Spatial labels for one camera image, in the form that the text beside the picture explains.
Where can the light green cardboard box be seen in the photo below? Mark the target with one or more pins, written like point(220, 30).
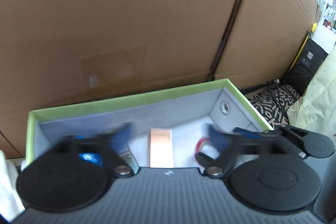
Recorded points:
point(185, 110)

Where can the purple tall box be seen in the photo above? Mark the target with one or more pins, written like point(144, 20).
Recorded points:
point(129, 158)

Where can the black yellow case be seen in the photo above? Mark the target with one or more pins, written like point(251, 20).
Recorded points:
point(305, 65)

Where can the copper long box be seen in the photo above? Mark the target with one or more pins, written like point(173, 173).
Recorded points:
point(161, 154)

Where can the large brown cardboard box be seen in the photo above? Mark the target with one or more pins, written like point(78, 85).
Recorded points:
point(57, 52)

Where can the red tape roll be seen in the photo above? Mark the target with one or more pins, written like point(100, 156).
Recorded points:
point(204, 146)

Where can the blue square tin box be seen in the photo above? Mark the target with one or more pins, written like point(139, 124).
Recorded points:
point(94, 158)

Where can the white pink gloves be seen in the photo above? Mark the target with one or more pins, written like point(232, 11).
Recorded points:
point(11, 205)

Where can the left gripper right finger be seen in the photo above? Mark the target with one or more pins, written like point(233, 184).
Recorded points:
point(229, 146)

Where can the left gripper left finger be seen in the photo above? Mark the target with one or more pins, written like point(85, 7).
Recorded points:
point(108, 144)

